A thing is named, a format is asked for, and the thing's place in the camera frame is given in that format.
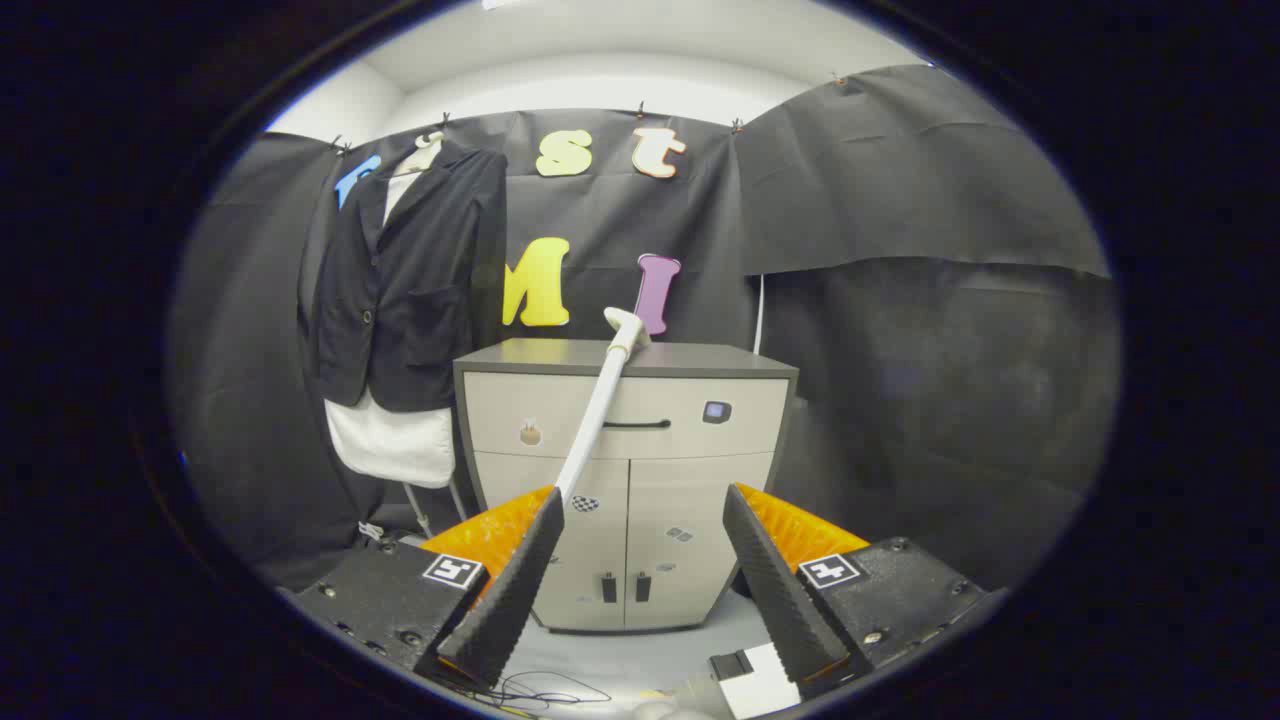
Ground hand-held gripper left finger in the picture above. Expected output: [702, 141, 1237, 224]
[290, 487, 566, 691]

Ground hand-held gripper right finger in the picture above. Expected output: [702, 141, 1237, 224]
[722, 483, 991, 686]

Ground black suit jacket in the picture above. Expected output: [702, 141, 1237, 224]
[298, 140, 509, 413]

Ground white and black appliance base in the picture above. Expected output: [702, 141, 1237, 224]
[640, 643, 803, 720]

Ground white mannequin stand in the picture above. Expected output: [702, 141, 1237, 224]
[402, 478, 469, 541]

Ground beige cabinet with grey top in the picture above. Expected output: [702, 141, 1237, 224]
[453, 337, 800, 634]

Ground white mannequin torso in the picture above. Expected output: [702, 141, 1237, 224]
[325, 130, 458, 490]

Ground black backdrop cloth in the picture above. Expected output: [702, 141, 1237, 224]
[170, 65, 1121, 591]

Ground thin black floor cables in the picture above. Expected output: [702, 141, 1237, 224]
[470, 668, 613, 717]

